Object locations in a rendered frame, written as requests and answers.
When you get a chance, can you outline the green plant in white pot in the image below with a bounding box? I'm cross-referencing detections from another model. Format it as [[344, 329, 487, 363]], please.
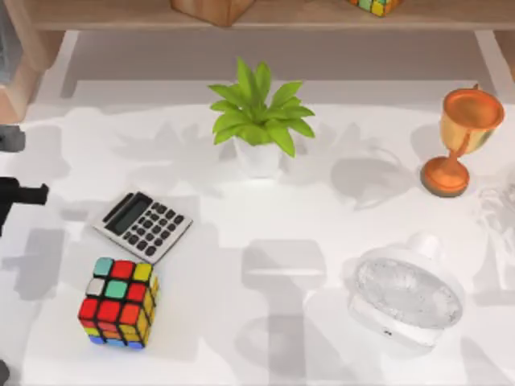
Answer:
[[207, 56, 316, 179]]

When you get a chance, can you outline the silver calculator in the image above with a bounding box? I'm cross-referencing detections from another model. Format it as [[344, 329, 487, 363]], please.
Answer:
[[92, 191, 194, 265]]

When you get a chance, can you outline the multicoloured puzzle cube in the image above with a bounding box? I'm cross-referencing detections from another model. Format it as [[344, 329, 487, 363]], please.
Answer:
[[77, 257, 161, 350], [347, 0, 405, 18]]

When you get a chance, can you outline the white desk fan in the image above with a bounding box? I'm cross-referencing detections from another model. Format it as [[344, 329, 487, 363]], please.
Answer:
[[347, 231, 466, 351]]

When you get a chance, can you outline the orange gold trophy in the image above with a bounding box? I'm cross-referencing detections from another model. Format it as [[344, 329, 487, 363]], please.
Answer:
[[420, 84, 505, 198]]

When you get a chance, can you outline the wooden shelf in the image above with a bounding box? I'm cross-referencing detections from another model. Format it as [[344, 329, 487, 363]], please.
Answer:
[[0, 0, 515, 125]]

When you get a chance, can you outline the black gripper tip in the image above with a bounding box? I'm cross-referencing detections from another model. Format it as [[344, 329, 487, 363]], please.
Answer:
[[0, 176, 50, 238]]

